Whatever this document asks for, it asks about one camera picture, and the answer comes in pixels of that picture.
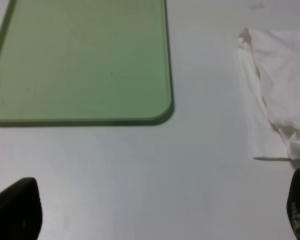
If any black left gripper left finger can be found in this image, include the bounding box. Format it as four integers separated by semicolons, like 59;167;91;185
0;177;43;240

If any white short sleeve shirt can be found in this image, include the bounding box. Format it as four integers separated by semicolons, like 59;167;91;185
237;28;300;161

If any green plastic tray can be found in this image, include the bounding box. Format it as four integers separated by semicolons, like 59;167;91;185
0;0;174;127

